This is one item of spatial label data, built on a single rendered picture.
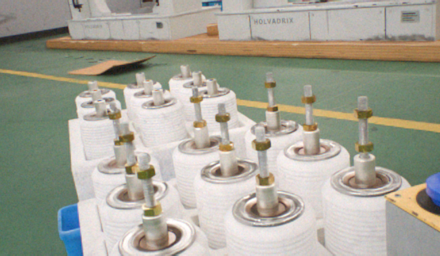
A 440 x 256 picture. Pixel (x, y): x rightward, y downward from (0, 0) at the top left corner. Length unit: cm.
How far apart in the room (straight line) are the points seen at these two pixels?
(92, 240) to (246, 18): 253
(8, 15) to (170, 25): 361
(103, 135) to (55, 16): 627
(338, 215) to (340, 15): 218
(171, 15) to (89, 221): 305
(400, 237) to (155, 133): 67
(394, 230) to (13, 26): 671
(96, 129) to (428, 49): 176
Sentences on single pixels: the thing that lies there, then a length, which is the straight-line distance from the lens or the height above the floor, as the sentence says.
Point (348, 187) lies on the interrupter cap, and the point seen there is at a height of 25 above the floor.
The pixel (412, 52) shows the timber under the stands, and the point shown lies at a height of 4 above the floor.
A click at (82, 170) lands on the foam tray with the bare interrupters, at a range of 94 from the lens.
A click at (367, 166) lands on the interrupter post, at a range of 54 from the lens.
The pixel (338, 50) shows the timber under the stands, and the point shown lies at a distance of 261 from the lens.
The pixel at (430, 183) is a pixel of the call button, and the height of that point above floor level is 33.
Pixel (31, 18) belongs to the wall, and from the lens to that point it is 705.
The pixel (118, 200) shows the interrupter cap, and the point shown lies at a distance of 57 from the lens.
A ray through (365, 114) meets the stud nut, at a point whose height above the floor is 33.
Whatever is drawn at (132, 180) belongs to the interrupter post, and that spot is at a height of 27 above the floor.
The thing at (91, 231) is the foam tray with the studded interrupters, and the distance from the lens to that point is 69.
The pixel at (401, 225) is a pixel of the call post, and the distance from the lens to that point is 38.
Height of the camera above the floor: 49
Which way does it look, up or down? 18 degrees down
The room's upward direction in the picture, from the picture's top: 7 degrees counter-clockwise
